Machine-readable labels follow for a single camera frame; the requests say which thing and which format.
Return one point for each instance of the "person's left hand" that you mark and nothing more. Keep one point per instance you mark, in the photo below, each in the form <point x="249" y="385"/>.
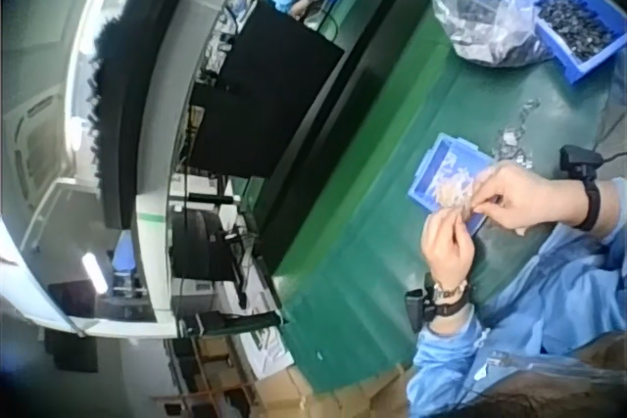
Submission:
<point x="448" y="254"/>

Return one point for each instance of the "person's right hand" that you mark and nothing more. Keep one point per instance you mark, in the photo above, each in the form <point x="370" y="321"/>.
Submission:
<point x="534" y="198"/>

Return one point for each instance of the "small clear plastic bag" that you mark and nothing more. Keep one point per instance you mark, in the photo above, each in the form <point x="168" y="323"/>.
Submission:
<point x="463" y="190"/>

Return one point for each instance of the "black wrist band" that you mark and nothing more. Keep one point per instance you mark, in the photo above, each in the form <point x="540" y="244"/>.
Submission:
<point x="585" y="178"/>
<point x="431" y="303"/>

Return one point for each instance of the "scattered small clear parts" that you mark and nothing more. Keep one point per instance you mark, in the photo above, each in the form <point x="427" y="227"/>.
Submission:
<point x="514" y="136"/>

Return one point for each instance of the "small blue tray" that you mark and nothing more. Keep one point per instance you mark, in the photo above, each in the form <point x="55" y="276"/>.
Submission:
<point x="436" y="173"/>

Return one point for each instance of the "blue bin of black parts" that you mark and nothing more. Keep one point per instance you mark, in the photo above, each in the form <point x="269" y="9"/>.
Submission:
<point x="556" y="12"/>

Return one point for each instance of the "large clear bag of parts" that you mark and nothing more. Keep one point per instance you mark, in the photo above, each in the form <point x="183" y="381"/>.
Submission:
<point x="482" y="12"/>

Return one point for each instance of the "stack of cardboard boxes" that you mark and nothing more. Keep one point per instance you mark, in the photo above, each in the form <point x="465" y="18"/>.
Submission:
<point x="303" y="388"/>

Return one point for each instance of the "black reel machine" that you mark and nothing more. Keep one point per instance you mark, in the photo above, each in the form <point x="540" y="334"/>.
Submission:
<point x="206" y="244"/>

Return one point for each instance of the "black machine panel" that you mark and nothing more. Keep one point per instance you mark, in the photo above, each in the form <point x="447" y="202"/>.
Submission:
<point x="235" y="131"/>
<point x="281" y="53"/>

